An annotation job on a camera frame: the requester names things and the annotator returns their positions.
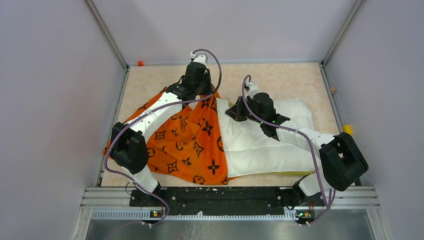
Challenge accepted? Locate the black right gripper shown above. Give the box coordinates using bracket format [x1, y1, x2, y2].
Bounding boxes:
[225, 96, 264, 125]

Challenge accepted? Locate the white pillow yellow edge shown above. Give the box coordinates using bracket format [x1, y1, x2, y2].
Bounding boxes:
[216, 98, 315, 178]

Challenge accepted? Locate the orange patterned pillowcase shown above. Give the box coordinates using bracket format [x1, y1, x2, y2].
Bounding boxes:
[102, 86, 237, 186]

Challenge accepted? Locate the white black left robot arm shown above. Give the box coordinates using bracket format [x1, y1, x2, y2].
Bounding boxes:
[107, 55, 213, 207]

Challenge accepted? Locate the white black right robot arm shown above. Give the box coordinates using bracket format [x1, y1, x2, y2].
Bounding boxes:
[217, 92, 369, 206]

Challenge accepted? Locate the yellow toy block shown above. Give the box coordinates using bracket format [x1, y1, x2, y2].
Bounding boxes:
[342, 124, 353, 136]

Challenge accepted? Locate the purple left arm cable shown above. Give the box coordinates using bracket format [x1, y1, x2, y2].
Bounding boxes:
[103, 48, 223, 229]

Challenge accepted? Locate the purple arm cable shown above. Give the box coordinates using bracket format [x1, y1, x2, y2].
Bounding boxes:
[103, 48, 223, 229]
[241, 74, 337, 228]

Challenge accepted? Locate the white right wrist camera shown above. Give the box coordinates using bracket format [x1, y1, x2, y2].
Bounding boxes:
[244, 81, 261, 99]

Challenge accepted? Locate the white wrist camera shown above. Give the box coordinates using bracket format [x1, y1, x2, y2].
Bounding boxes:
[244, 81, 261, 99]
[189, 51, 208, 66]

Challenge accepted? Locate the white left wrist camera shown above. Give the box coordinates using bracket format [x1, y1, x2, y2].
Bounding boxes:
[189, 51, 208, 66]

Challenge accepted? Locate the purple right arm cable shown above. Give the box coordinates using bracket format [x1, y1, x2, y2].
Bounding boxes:
[241, 74, 337, 228]

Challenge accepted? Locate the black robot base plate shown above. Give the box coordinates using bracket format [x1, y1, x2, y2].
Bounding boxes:
[129, 186, 324, 216]

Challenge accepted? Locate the aluminium front rail frame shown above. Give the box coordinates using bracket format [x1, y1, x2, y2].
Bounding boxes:
[77, 186, 381, 224]

